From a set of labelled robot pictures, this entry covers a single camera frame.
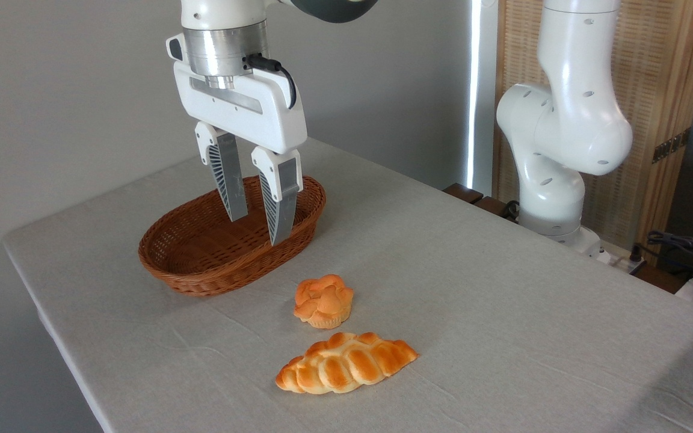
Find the dark brown wooden furniture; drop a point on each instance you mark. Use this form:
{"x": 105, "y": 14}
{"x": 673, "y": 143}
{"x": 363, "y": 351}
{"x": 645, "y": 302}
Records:
{"x": 473, "y": 198}

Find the flower-shaped muffin bread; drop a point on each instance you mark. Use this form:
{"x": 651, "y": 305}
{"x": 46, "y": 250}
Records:
{"x": 324, "y": 300}

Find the bamboo folding screen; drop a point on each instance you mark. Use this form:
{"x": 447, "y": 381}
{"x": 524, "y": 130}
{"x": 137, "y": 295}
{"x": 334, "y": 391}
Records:
{"x": 653, "y": 72}

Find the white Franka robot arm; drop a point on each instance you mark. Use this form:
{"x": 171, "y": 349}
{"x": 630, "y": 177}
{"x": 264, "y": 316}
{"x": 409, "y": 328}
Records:
{"x": 569, "y": 120}

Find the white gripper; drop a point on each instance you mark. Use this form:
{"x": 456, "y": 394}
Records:
{"x": 250, "y": 111}

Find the long braided bread loaf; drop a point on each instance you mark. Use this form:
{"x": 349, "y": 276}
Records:
{"x": 346, "y": 364}

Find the light grey tablecloth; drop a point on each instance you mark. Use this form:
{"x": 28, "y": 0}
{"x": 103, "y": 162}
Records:
{"x": 473, "y": 288}

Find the black screen hinge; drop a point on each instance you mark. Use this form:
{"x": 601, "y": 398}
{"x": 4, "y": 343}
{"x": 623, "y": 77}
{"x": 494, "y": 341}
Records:
{"x": 671, "y": 145}

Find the brown oval wicker basket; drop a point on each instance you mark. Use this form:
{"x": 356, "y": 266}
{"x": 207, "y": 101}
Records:
{"x": 202, "y": 252}

